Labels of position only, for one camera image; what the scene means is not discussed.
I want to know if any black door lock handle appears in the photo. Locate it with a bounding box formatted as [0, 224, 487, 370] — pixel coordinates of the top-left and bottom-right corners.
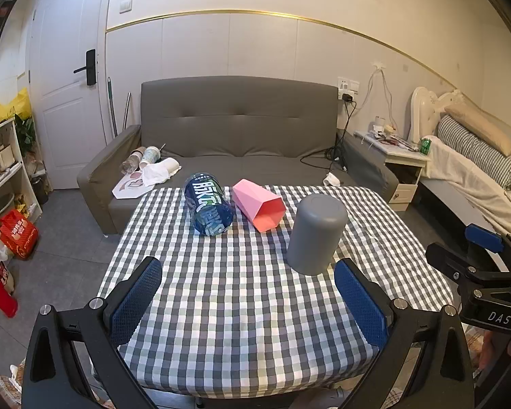
[73, 48, 98, 86]

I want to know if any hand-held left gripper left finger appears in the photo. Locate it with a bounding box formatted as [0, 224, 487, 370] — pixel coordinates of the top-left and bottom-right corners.
[20, 257, 163, 409]

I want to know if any grey plastic cup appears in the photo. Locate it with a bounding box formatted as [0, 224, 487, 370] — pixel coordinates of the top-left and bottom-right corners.
[285, 193, 349, 275]

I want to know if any red shopping bag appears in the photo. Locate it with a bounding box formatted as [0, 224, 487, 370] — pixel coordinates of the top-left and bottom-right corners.
[0, 209, 39, 261]

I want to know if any white bed headboard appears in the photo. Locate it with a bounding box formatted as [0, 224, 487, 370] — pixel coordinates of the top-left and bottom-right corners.
[408, 86, 461, 146]

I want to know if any green broom handle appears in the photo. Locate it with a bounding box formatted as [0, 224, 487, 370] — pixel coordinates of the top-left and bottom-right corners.
[106, 77, 119, 138]

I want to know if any beige pillow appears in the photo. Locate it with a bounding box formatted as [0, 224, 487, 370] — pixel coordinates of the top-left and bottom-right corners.
[445, 103, 511, 156]

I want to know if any white double wall socket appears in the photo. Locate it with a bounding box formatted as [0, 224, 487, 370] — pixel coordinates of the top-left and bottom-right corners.
[337, 77, 361, 95]

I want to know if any grey sofa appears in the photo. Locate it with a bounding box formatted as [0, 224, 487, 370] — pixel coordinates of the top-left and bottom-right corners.
[77, 75, 399, 236]

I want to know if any bed with striped pillows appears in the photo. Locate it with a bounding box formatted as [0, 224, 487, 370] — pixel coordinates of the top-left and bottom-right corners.
[421, 135, 511, 241]

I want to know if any printed paper cup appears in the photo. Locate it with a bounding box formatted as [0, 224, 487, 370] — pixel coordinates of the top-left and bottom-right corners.
[139, 147, 162, 170]

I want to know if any yellow plastic bag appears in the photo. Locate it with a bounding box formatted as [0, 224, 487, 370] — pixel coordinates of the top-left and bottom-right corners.
[0, 88, 33, 124]

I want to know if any plain white paper cup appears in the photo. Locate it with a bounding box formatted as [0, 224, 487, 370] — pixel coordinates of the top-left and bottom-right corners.
[153, 157, 182, 176]

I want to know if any striped pillow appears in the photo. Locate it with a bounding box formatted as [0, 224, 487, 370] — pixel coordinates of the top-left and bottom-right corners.
[435, 115, 511, 191]

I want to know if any white crumpled cloth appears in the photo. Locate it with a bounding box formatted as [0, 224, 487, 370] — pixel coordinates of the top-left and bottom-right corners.
[141, 164, 174, 187]

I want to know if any green plant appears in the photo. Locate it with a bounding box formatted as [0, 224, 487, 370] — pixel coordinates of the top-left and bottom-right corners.
[14, 115, 37, 159]

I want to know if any white paper bag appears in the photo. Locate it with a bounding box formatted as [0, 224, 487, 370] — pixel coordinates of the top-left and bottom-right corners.
[111, 170, 155, 200]

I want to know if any white door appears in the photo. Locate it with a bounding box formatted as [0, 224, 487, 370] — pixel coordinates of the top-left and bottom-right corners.
[27, 0, 112, 191]

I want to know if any black cable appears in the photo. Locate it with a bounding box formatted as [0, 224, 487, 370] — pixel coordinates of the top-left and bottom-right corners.
[299, 100, 359, 168]

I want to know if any person's right hand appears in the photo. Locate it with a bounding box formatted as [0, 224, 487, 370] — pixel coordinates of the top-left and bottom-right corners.
[478, 331, 511, 372]

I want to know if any white cable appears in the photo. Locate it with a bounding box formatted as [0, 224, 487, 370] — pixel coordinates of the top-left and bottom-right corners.
[357, 67, 400, 138]

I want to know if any pink hexagonal cup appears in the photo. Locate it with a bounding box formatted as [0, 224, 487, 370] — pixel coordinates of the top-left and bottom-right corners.
[231, 179, 287, 233]

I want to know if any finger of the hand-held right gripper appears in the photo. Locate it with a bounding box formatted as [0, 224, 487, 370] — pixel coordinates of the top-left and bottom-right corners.
[425, 242, 511, 284]
[465, 223, 511, 267]

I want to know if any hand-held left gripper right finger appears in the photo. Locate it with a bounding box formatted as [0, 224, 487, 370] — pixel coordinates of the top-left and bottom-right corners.
[334, 258, 478, 409]

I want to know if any metal pole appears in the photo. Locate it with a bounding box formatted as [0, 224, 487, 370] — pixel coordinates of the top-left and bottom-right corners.
[122, 91, 133, 131]

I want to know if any clear plastic bottle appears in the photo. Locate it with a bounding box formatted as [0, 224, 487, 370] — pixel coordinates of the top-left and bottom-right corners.
[120, 147, 148, 176]

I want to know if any white shelf unit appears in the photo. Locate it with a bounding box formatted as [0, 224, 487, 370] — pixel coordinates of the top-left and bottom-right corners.
[0, 117, 44, 241]

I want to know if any white nightstand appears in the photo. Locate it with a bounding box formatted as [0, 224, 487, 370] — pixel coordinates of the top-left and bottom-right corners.
[353, 130, 432, 213]

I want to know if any grey checked tablecloth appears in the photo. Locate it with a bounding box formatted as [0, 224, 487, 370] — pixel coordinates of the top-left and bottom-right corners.
[96, 185, 459, 391]

